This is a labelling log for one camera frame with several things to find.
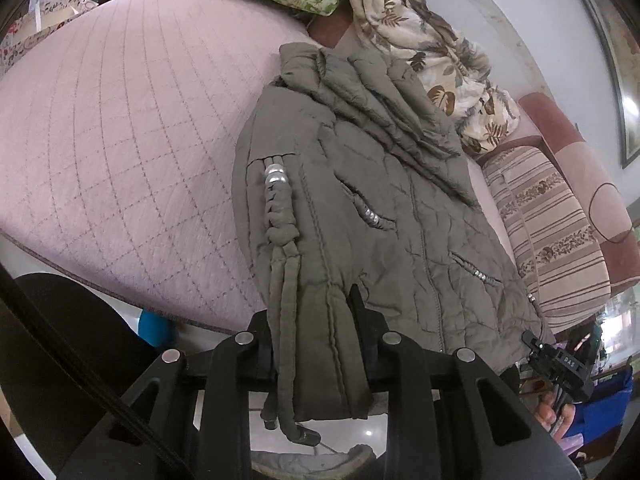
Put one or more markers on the person's right hand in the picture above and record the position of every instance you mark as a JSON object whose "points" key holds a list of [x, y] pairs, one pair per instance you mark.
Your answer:
{"points": [[552, 415]]}

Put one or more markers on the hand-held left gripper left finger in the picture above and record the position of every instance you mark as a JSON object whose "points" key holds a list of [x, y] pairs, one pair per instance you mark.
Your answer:
{"points": [[262, 355]]}

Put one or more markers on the olive quilted hooded jacket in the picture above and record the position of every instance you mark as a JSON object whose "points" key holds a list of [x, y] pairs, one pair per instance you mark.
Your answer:
{"points": [[400, 210]]}

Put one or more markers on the pink padded headboard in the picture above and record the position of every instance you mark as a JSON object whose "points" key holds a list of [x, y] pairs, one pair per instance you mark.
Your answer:
{"points": [[595, 170]]}

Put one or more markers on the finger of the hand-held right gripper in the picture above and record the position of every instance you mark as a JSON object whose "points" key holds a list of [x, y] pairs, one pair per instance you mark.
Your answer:
{"points": [[567, 365]]}

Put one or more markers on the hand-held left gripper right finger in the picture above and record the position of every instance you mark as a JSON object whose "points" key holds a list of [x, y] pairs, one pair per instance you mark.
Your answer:
{"points": [[367, 330]]}

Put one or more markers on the brown pillow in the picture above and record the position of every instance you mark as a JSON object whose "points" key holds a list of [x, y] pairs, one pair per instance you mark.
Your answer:
{"points": [[330, 30]]}

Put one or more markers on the cream leaf print blanket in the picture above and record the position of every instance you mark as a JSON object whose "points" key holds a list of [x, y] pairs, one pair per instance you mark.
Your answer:
{"points": [[440, 70]]}

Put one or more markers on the pink quilted bed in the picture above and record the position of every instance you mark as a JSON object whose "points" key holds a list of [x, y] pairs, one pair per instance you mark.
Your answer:
{"points": [[125, 135]]}

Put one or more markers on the striped floral cushion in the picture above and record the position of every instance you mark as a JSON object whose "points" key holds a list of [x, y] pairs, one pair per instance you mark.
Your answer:
{"points": [[550, 230]]}

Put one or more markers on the blue slipper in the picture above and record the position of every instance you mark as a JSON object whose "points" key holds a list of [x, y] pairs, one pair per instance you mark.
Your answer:
{"points": [[155, 327]]}

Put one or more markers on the floral gift bag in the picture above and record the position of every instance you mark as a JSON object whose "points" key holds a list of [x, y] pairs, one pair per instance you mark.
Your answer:
{"points": [[20, 35]]}

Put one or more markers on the blue box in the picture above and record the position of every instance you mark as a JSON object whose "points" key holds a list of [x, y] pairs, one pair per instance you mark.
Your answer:
{"points": [[605, 410]]}

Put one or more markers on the framed wall picture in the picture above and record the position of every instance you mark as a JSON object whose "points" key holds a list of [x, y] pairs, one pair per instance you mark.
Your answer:
{"points": [[625, 85]]}

